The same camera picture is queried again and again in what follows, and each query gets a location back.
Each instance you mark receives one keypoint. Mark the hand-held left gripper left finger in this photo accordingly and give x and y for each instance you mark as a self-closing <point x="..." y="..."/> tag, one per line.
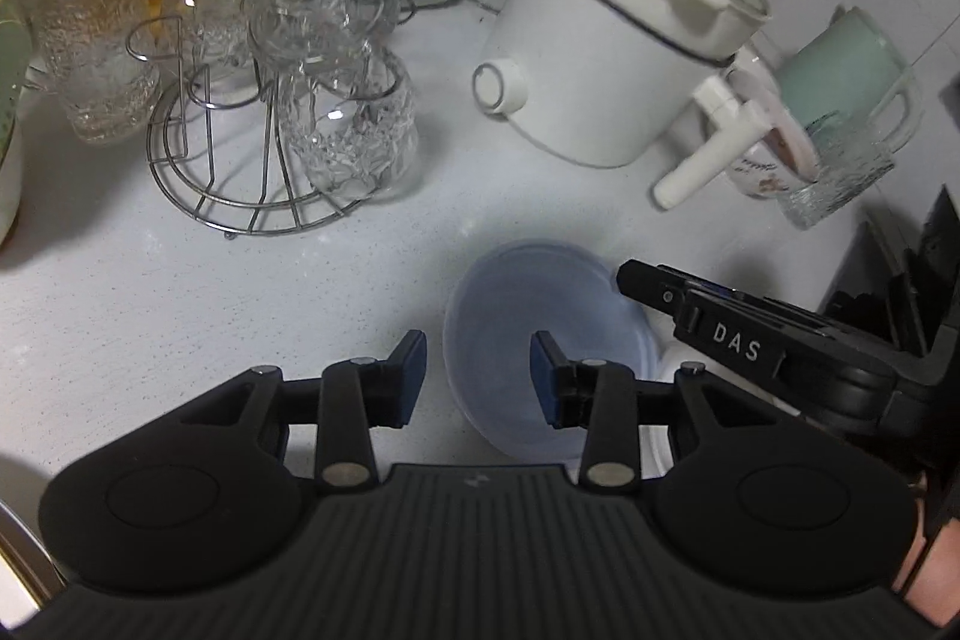
<point x="410" y="377"/>

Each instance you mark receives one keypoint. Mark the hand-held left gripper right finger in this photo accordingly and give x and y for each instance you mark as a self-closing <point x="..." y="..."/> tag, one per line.
<point x="544" y="377"/>

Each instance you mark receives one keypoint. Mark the person's right hand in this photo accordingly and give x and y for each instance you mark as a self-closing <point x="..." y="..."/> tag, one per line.
<point x="934" y="572"/>

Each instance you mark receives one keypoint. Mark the green colander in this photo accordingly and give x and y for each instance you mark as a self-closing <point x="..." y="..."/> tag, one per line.
<point x="9" y="33"/>

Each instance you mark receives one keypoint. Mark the white electric pot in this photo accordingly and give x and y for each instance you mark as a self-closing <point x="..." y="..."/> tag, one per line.
<point x="592" y="85"/>

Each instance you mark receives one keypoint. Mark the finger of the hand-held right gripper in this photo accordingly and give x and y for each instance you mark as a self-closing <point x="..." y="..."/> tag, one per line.
<point x="652" y="291"/>
<point x="780" y="317"/>

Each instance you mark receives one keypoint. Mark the pale green pitcher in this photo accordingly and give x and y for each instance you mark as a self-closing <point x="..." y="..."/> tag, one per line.
<point x="840" y="70"/>

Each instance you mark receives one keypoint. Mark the textured glass mug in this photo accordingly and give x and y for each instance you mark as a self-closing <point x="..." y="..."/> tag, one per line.
<point x="832" y="183"/>

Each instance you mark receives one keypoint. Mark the floral mug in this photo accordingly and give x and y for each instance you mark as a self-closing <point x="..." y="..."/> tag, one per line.
<point x="757" y="175"/>

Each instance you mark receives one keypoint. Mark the textured glass cup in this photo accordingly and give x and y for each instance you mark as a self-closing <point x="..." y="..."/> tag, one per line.
<point x="90" y="10"/>

